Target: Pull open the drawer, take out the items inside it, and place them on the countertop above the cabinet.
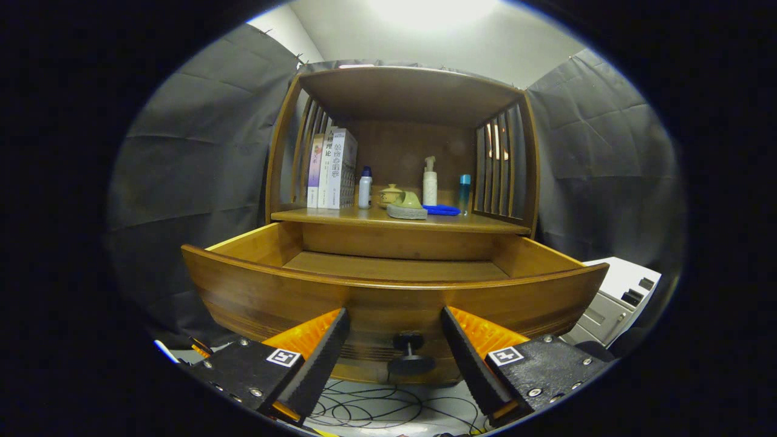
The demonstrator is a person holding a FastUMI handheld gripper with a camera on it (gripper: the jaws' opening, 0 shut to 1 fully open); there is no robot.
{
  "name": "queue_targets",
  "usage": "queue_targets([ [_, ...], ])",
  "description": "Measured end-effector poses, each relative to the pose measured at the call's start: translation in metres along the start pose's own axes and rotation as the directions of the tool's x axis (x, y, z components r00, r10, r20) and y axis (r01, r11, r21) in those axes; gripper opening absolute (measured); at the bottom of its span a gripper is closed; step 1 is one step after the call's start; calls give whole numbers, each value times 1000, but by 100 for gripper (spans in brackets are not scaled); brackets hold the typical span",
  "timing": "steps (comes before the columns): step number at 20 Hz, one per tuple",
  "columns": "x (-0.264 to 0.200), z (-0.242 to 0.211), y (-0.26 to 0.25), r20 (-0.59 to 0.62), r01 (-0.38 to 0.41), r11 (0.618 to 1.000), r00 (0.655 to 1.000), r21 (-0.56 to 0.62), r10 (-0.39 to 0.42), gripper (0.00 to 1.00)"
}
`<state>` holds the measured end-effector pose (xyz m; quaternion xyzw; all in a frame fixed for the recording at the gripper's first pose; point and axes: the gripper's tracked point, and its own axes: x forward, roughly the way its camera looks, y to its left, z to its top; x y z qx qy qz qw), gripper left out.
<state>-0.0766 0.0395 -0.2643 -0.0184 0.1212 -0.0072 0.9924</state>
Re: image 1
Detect white grey machine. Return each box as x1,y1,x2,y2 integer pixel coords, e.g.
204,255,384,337
558,257,662,348

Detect black floor cables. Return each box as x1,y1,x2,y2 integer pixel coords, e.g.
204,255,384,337
304,379,492,435

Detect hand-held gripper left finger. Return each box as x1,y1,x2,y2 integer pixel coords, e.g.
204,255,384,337
185,308,350,427

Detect white patterned book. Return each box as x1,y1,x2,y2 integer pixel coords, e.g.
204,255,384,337
327,128,358,210

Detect brown wooden drawer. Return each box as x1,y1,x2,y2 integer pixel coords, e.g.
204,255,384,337
181,221,610,385

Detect pink purple book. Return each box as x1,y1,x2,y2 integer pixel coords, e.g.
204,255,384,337
307,134,326,209

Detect brown wooden cabinet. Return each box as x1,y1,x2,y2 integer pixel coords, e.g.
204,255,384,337
265,66,541,387

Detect green brush grey base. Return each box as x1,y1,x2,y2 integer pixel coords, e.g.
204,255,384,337
386,191,429,220

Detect wooden countertop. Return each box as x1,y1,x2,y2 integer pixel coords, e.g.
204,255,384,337
271,205,532,235

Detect black drawer knob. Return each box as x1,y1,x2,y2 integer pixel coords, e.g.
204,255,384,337
387,331,436,376

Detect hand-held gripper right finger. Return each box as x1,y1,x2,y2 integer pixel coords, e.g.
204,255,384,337
442,306,612,427

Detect white pump bottle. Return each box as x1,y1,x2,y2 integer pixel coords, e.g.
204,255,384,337
422,156,438,206

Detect large ceiling light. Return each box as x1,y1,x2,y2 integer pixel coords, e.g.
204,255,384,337
364,0,504,31

